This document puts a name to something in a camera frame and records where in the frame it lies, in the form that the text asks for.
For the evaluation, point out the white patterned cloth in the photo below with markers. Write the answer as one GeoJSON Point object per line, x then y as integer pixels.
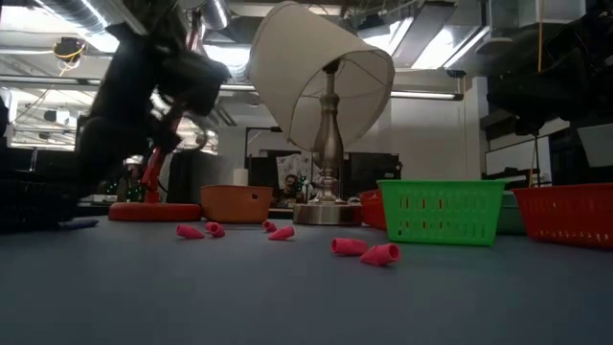
{"type": "Point", "coordinates": [292, 165]}

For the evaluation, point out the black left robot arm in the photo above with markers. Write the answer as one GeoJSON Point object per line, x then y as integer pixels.
{"type": "Point", "coordinates": [158, 12]}

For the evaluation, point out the green plastic basket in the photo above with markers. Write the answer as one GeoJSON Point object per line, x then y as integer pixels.
{"type": "Point", "coordinates": [440, 213]}

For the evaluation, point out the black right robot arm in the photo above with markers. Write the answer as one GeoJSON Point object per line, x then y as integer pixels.
{"type": "Point", "coordinates": [594, 57]}

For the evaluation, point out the orange plastic bin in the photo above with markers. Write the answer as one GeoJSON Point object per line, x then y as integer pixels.
{"type": "Point", "coordinates": [234, 203]}

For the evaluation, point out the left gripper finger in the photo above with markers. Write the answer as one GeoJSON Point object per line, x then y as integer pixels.
{"type": "Point", "coordinates": [110, 148]}
{"type": "Point", "coordinates": [165, 139]}

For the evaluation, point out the silver table lamp white shade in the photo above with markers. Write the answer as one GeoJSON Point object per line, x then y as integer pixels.
{"type": "Point", "coordinates": [325, 86]}

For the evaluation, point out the black metal rig frame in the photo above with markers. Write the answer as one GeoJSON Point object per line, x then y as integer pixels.
{"type": "Point", "coordinates": [258, 129]}

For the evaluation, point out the black cabinet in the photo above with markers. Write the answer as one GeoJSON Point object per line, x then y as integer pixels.
{"type": "Point", "coordinates": [373, 172]}

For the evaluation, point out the blue gray crayon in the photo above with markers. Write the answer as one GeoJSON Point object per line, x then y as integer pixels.
{"type": "Point", "coordinates": [79, 223]}

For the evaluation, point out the red desk lamp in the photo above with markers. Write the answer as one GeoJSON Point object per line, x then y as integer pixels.
{"type": "Point", "coordinates": [153, 211]}

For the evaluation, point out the white paper towel roll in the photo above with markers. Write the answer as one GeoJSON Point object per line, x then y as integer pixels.
{"type": "Point", "coordinates": [241, 177]}

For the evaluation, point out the dark covered equipment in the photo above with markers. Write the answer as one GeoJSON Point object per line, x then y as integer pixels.
{"type": "Point", "coordinates": [196, 177]}

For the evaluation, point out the red plastic basket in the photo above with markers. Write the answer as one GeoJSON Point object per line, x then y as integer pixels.
{"type": "Point", "coordinates": [373, 208]}
{"type": "Point", "coordinates": [565, 215]}

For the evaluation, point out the black plastic basket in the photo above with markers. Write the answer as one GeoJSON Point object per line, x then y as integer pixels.
{"type": "Point", "coordinates": [33, 206]}

